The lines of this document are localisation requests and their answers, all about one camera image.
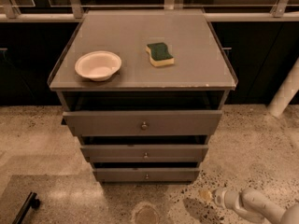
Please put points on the white pillar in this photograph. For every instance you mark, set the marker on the white pillar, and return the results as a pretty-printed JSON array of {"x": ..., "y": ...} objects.
[{"x": 286, "y": 92}]

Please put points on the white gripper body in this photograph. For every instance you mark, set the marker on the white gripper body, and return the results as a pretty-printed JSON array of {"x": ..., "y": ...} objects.
[{"x": 220, "y": 197}]

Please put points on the grey drawer cabinet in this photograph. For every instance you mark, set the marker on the grey drawer cabinet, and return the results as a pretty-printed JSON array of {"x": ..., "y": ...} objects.
[{"x": 200, "y": 78}]

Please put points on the grey middle drawer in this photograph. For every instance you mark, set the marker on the grey middle drawer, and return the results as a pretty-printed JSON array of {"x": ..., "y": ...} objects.
[{"x": 144, "y": 153}]

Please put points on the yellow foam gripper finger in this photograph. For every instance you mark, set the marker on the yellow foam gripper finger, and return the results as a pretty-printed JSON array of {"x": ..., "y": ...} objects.
[{"x": 206, "y": 195}]

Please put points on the grey bottom drawer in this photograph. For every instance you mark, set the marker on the grey bottom drawer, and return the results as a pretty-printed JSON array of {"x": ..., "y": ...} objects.
[{"x": 146, "y": 174}]

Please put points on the green yellow sponge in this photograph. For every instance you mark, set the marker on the green yellow sponge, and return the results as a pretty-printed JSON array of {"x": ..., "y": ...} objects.
[{"x": 159, "y": 54}]

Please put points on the metal railing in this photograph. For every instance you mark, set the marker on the metal railing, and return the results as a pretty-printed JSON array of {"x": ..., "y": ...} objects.
[{"x": 213, "y": 10}]

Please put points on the white paper bowl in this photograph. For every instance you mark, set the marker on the white paper bowl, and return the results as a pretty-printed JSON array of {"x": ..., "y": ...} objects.
[{"x": 98, "y": 65}]

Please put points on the grey top drawer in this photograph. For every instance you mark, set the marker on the grey top drawer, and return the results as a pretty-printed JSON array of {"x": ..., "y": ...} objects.
[{"x": 142, "y": 123}]

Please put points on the grey drawer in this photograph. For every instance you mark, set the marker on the grey drawer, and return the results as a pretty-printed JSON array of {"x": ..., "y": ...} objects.
[
  {"x": 144, "y": 153},
  {"x": 142, "y": 123},
  {"x": 146, "y": 174}
]

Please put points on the black bar on floor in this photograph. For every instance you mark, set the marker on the black bar on floor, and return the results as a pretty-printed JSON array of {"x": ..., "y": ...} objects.
[{"x": 31, "y": 202}]

